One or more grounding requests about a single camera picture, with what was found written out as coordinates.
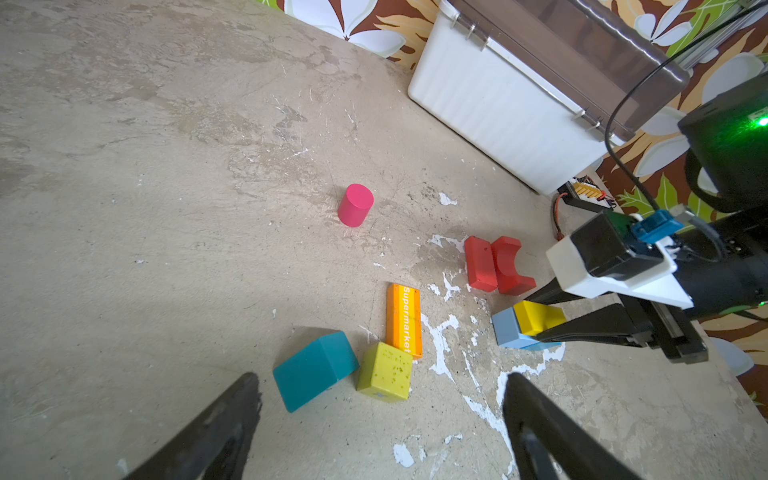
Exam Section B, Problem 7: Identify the orange supermarket block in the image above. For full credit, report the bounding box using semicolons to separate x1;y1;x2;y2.
386;284;423;360

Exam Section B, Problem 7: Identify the lime green cube block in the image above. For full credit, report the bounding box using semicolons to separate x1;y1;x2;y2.
356;342;413;403

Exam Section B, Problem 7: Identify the red arch block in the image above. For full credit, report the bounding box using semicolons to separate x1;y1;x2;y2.
491;236;537;296

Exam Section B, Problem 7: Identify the pink cylinder block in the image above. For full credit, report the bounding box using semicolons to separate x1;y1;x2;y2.
337;184;375;228

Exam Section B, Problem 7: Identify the white toolbox brown lid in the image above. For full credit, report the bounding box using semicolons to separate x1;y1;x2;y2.
408;1;689;194

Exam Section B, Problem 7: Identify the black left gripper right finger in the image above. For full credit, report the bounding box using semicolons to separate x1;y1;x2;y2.
502;373;638;479

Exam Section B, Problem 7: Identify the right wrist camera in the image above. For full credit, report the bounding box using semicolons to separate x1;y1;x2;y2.
546;210;693;309

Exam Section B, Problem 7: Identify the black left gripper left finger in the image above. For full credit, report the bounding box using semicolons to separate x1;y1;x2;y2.
127;372;262;479

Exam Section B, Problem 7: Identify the light blue cube block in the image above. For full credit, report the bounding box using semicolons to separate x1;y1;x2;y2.
491;307;561;351

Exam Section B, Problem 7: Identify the red black power cable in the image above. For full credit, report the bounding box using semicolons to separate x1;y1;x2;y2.
551;193;568;242

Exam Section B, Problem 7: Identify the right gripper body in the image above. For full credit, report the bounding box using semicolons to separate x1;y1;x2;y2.
640;209;767;364

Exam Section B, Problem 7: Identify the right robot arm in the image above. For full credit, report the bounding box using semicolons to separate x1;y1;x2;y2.
515;74;767;364

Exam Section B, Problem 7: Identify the red rectangular block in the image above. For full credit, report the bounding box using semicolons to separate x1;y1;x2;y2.
464;236;498;292

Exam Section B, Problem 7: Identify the teal roof block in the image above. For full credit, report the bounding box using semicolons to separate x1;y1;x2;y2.
273;331;359;413

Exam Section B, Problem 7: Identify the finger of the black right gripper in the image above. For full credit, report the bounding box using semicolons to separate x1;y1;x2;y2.
535;304;645;345
525;278;570;305

